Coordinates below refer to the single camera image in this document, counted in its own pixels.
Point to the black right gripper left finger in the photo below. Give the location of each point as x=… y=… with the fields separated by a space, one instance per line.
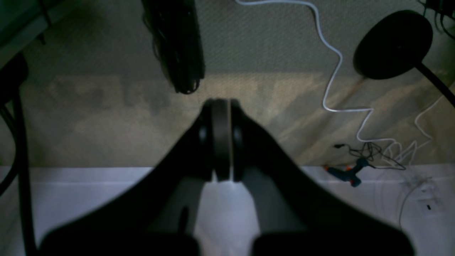
x=122 y=227

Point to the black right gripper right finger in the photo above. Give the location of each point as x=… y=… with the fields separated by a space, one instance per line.
x=297 y=217

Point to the blue orange hand tool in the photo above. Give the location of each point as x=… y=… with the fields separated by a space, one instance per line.
x=350 y=174

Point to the black round stand base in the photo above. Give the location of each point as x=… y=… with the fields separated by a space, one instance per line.
x=395 y=45

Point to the black table leg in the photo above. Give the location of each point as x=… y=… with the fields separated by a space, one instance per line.
x=13 y=75

